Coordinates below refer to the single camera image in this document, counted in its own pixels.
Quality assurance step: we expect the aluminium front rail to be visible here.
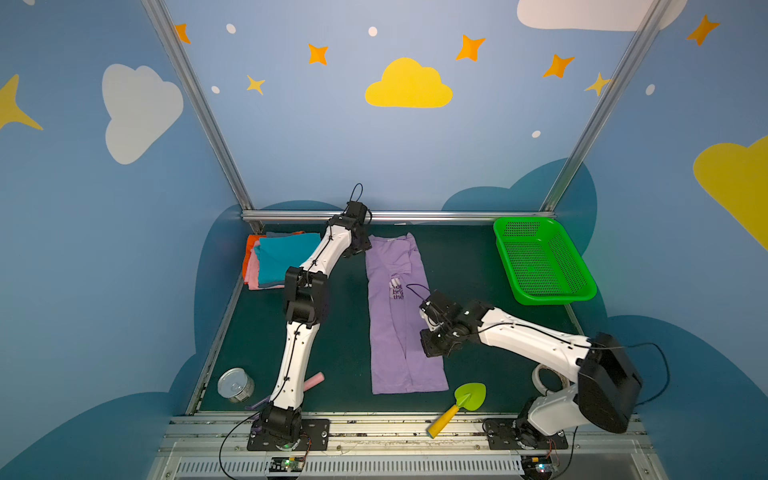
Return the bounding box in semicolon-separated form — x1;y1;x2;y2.
148;412;667;479

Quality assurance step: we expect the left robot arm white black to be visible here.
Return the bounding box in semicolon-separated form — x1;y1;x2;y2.
259;200;372;448

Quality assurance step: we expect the aluminium frame post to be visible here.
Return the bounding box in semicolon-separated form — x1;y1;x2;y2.
142;0;264;234
537;0;673;217

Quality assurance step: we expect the left circuit board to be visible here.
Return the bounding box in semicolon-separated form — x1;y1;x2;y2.
269;457;305;474

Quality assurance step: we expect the pink folded t shirt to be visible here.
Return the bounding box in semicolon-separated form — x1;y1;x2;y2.
244;244;284;290

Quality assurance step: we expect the aluminium frame right post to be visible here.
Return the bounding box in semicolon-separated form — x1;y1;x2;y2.
537;0;673;217

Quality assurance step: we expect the orange folded t shirt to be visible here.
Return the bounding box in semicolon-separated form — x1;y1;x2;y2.
241;231;304;282

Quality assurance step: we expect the right circuit board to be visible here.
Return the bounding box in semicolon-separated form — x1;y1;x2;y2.
520;456;554;480

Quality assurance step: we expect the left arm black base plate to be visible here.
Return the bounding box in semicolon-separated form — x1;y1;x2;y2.
247;418;331;452

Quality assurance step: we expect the white tape roll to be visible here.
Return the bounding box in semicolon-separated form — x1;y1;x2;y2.
531;364;572;396

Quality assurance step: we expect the aluminium frame left post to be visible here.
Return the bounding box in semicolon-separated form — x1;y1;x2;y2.
142;0;264;234

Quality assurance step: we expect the aluminium frame back bar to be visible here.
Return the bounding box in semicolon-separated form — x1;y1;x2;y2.
241;210;555;225

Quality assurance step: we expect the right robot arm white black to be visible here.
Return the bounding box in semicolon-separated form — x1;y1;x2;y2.
419;291;643;449

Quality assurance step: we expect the teal folded t shirt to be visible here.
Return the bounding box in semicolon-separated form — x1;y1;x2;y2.
255;233;321;288

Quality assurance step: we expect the green yellow toy shovel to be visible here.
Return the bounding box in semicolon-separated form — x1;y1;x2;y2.
427;383;487;439

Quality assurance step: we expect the purple t shirt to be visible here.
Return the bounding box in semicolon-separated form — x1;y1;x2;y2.
365;233;448;395

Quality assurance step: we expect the circuit board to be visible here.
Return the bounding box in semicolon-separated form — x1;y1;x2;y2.
269;457;305;474
520;456;554;480

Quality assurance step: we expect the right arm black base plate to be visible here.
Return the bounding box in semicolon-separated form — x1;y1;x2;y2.
482;418;568;450

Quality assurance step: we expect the green plastic perforated basket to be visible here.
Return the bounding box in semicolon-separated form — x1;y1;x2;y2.
493;217;597;306

